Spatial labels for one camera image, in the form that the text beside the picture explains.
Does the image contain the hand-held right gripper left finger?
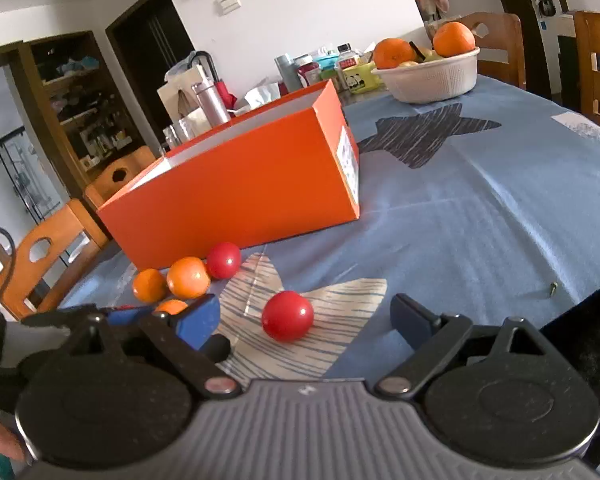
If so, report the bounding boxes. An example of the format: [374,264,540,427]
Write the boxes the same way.
[55,294,242,400]

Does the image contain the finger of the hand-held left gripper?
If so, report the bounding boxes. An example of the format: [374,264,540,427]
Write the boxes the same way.
[22,304,156,332]

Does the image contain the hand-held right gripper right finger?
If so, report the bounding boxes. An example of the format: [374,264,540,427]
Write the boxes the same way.
[375,294,568,401]

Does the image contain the small mandarin orange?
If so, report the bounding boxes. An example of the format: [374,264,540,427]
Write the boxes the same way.
[166,256,212,300]
[155,299,189,316]
[132,268,168,303]

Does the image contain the red tomato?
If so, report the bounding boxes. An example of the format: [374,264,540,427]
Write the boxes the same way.
[206,241,242,281]
[261,291,315,343]

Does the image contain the orange cardboard box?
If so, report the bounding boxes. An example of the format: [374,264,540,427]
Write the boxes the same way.
[96,80,361,272]

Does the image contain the person's left hand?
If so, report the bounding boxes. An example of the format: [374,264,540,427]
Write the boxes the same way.
[0,419,28,466]

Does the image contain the wooden chair with cutout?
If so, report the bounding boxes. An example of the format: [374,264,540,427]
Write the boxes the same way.
[83,146,157,211]
[452,11,527,91]
[0,199,111,321]

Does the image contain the blue star print tablecloth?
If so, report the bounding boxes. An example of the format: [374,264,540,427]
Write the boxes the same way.
[60,74,600,381]

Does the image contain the metal rack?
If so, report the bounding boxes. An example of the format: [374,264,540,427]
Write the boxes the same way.
[0,140,58,221]

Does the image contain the clear glass mug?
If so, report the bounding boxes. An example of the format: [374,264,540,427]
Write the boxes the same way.
[161,120,198,158]

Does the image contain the wooden shelf cabinet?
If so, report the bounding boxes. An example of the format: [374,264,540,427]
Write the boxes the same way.
[20,30,151,191]

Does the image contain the metallic insulated bottle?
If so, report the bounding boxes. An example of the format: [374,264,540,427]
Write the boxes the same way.
[192,76,232,126]

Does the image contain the tissue box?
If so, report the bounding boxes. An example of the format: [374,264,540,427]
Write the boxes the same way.
[242,80,283,111]

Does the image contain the white plastic basket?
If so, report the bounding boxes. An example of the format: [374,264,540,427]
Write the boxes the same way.
[370,47,481,105]

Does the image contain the grey thermos bottle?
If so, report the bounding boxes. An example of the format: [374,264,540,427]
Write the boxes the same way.
[274,54,301,96]

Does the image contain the large orange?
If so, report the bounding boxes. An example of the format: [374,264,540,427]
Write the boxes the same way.
[372,37,415,70]
[432,21,477,58]

